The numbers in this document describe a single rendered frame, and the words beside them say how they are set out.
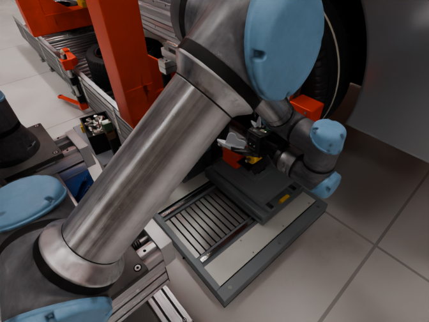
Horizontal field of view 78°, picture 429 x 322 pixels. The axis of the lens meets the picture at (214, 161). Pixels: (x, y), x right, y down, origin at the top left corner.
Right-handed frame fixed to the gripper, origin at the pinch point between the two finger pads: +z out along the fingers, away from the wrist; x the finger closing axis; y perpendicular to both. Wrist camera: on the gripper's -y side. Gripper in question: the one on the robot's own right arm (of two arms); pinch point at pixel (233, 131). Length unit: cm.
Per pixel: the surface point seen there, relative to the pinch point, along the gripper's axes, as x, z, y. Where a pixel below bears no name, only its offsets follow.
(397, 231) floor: -83, -53, -84
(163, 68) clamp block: 1.3, 37.6, 9.3
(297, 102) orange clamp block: -21.9, -7.7, 5.3
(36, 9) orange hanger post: -3, 258, -9
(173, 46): -2.1, 34.2, 17.6
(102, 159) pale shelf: 30, 63, -38
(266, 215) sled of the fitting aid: -24, -3, -66
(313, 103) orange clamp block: -25.4, -11.5, 5.3
